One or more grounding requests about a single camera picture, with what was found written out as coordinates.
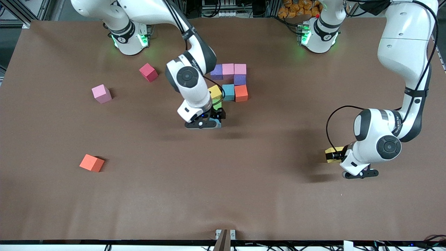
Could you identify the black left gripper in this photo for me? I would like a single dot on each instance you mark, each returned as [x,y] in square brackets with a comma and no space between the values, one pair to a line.
[340,152]

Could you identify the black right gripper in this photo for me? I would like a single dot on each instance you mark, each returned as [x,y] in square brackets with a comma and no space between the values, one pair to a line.
[216,112]

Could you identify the yellow foam cube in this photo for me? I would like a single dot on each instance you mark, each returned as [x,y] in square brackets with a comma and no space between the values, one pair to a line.
[332,150]
[216,92]

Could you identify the blue foam cube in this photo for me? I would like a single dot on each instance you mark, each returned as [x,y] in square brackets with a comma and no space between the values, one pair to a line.
[228,92]
[218,122]

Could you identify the green foam cube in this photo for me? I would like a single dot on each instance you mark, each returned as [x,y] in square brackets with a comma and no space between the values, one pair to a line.
[217,103]

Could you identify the orange foam cube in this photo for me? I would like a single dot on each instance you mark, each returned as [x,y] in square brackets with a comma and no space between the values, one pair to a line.
[241,94]
[91,163]

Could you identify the purple foam cube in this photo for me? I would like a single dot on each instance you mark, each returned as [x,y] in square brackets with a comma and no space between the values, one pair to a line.
[239,80]
[217,72]

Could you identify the pink foam cube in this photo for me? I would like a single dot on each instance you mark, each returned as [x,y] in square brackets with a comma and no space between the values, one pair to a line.
[240,69]
[101,94]
[228,70]

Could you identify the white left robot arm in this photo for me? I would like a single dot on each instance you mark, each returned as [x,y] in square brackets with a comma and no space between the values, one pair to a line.
[404,52]

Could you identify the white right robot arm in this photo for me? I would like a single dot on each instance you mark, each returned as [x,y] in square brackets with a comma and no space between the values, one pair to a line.
[191,87]

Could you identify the red foam cube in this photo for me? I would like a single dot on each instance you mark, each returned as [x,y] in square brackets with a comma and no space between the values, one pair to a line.
[148,72]

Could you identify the brown paper table cover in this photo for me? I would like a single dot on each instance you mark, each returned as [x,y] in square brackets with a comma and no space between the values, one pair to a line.
[223,195]

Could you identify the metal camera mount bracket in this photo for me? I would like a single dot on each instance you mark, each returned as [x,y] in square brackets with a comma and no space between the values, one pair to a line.
[223,242]

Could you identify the aluminium frame profile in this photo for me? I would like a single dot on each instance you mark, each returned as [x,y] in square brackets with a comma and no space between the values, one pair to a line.
[423,20]
[26,24]

